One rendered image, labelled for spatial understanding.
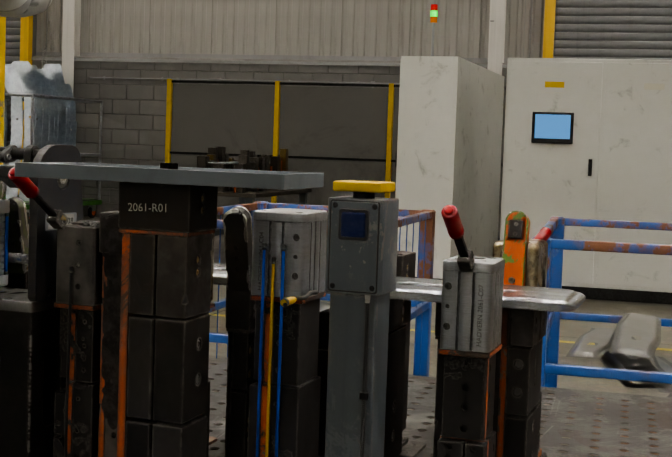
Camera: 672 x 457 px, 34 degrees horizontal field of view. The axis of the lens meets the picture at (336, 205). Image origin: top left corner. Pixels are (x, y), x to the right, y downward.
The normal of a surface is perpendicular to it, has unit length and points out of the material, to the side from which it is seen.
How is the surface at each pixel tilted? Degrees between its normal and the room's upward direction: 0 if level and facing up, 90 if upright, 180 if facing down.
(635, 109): 90
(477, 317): 90
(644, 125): 90
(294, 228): 90
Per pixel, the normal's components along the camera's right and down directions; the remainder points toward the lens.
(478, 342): -0.33, 0.04
